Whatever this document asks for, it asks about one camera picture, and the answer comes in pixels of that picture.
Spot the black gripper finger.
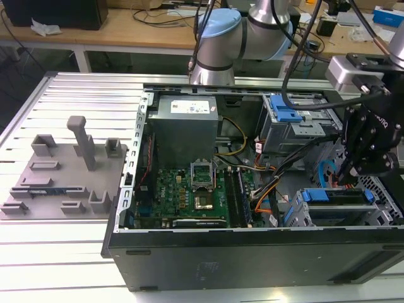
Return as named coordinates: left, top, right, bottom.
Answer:
left=343, top=148, right=399, bottom=187
left=336, top=105, right=360, bottom=186

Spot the orange red yellow power wire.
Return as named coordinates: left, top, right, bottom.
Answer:
left=251, top=170, right=353, bottom=223

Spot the hard disk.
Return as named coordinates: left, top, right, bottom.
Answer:
left=299, top=187, right=376, bottom=205

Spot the grey metal disk bay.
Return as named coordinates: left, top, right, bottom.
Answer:
left=282, top=186, right=404, bottom=229

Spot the black RAM slot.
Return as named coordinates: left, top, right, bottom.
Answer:
left=229, top=169, right=243, bottom=229
left=223, top=169, right=238, bottom=229
left=234, top=169, right=249, bottom=229

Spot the grey metal drive cage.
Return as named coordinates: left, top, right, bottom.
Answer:
left=256, top=93, right=344, bottom=155

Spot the blue plastic drive latch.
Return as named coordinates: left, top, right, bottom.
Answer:
left=270, top=95, right=304, bottom=123

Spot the small black box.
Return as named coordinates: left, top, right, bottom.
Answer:
left=315, top=15, right=339, bottom=37

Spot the blue cardboard box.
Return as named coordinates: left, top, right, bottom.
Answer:
left=372, top=4, right=404, bottom=25

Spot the flat grey box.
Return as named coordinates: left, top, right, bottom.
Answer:
left=337, top=11, right=361, bottom=27

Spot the brown square chipset chip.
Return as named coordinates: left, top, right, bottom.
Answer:
left=194, top=195, right=216, bottom=211

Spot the metal socket cover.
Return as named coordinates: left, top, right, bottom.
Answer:
left=190, top=160, right=217, bottom=193

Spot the grey power supply unit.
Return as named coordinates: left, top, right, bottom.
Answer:
left=148, top=94, right=223, bottom=158

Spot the black graphics card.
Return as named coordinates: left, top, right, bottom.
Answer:
left=172, top=217, right=229, bottom=230

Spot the black open PC case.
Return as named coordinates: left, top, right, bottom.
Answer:
left=100, top=82, right=404, bottom=293

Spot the green motherboard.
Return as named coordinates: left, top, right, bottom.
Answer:
left=134, top=167, right=263, bottom=230

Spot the wooden desk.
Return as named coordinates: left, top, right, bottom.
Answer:
left=0, top=6, right=404, bottom=75

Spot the grey parts rack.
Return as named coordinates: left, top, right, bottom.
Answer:
left=0, top=115, right=129, bottom=222

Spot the RAM stick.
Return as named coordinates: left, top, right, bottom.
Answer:
left=28, top=188, right=69, bottom=195

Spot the large black box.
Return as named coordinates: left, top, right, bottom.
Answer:
left=1, top=0, right=110, bottom=32

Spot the crumpled white paper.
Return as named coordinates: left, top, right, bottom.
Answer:
left=30, top=17, right=63, bottom=37

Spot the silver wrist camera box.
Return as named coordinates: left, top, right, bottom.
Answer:
left=324, top=56, right=359, bottom=93

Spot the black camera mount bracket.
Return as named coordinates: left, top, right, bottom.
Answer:
left=345, top=52, right=394, bottom=95

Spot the thick black wire bundle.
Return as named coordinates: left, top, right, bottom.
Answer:
left=251, top=134, right=343, bottom=203

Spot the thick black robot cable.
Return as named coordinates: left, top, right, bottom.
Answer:
left=280, top=0, right=364, bottom=111

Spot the black cable copper end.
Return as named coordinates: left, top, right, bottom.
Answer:
left=349, top=0, right=391, bottom=56

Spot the yellow black power wire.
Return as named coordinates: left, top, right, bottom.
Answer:
left=213, top=116, right=249, bottom=158

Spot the black cable metal plug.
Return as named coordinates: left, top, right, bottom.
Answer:
left=187, top=0, right=218, bottom=75

